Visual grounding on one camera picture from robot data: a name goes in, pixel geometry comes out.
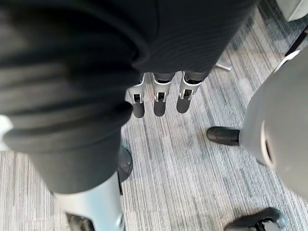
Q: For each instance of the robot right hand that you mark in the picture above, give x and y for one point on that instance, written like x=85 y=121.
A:
x=96 y=48

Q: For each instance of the dark round object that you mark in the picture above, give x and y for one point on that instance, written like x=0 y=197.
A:
x=125 y=164

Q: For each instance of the white object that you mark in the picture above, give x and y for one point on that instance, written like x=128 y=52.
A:
x=4 y=134

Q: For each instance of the white metal floor plate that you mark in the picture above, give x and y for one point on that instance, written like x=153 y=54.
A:
x=223 y=64

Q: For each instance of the robot right dark foot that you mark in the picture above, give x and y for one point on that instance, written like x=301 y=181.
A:
x=222 y=136

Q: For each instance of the robot right silver leg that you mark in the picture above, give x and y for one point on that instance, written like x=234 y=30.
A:
x=279 y=125

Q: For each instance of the grey upholstered furniture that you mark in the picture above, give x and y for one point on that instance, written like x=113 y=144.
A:
x=292 y=8

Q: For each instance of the black furniture leg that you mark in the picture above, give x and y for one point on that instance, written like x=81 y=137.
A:
x=297 y=39

